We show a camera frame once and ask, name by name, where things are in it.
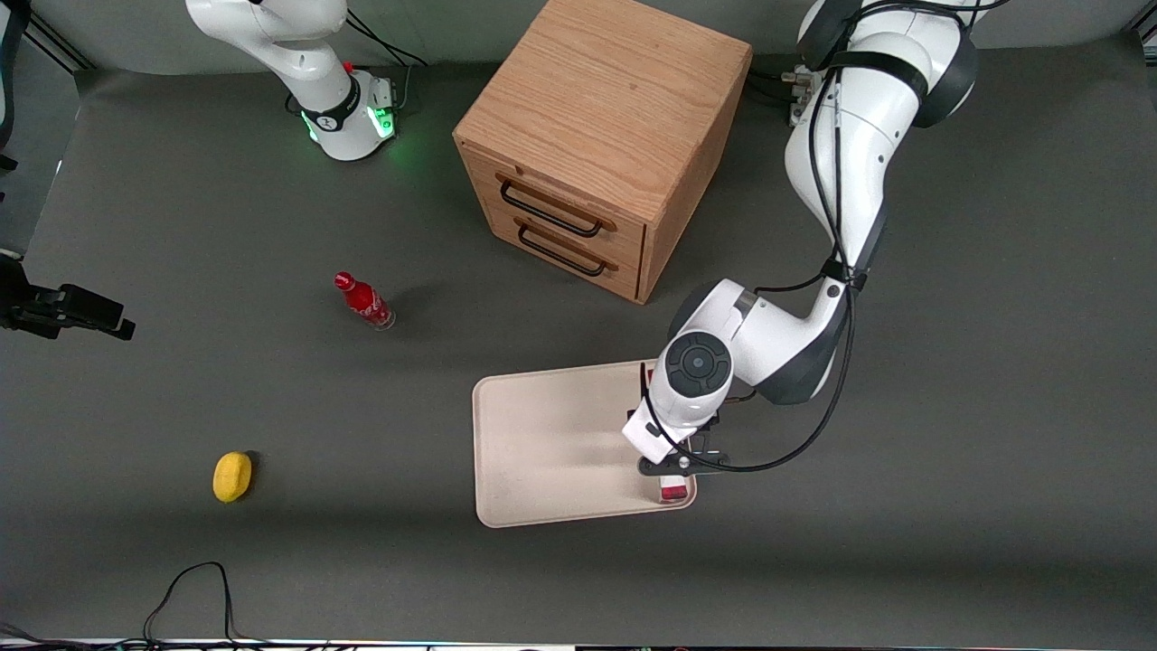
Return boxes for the black looped cable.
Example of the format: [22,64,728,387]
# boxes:
[143,561,238,646]

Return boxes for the cream rectangular tray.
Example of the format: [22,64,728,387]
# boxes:
[472,360,698,529]

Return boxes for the black drawer handle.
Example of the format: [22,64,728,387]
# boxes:
[517,222,608,278]
[500,179,605,239]

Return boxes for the wooden drawer cabinet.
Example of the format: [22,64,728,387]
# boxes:
[452,0,754,306]

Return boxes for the dark grey table mat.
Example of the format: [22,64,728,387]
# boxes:
[0,36,1157,645]

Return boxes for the black right arm base cables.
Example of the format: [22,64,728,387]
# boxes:
[345,7,429,111]

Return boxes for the yellow lemon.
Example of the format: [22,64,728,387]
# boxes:
[212,451,253,504]

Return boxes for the aluminium frame rail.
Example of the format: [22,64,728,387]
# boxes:
[25,16,97,73]

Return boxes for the red cola bottle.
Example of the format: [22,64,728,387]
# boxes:
[334,270,397,332]

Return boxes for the wooden drawer front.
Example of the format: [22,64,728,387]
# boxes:
[484,203,645,305]
[463,149,648,265]

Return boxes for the black arm base cables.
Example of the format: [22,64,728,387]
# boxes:
[345,7,429,111]
[748,63,814,105]

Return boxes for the black left arm base cables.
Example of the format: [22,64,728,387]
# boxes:
[748,63,814,105]

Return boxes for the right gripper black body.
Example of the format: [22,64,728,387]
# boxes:
[0,253,32,314]

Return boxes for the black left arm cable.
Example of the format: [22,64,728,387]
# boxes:
[638,0,1013,475]

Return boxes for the red cookie box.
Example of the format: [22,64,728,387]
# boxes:
[644,362,690,505]

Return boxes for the black hanging cable bundle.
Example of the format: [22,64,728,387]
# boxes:
[0,0,33,175]

